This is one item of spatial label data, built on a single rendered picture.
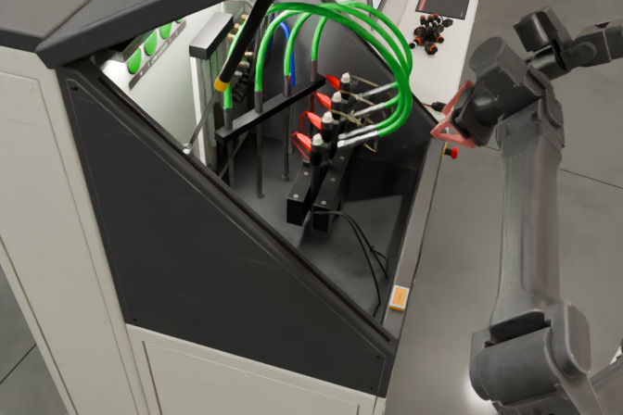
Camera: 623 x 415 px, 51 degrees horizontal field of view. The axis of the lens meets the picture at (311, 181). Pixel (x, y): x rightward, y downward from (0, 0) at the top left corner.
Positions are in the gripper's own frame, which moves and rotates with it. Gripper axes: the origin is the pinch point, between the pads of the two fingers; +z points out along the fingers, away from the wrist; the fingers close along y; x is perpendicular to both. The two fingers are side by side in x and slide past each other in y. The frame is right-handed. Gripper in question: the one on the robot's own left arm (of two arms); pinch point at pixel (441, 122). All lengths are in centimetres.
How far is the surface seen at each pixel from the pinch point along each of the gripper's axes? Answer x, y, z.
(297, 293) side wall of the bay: 4.1, 30.3, 23.8
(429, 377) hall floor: 101, -3, 95
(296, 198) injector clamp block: 3.6, 5.1, 45.3
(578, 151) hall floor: 143, -148, 106
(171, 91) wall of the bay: -32, 7, 42
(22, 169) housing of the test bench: -43, 36, 47
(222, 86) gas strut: -31.8, 20.7, 4.9
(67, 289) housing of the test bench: -20, 44, 71
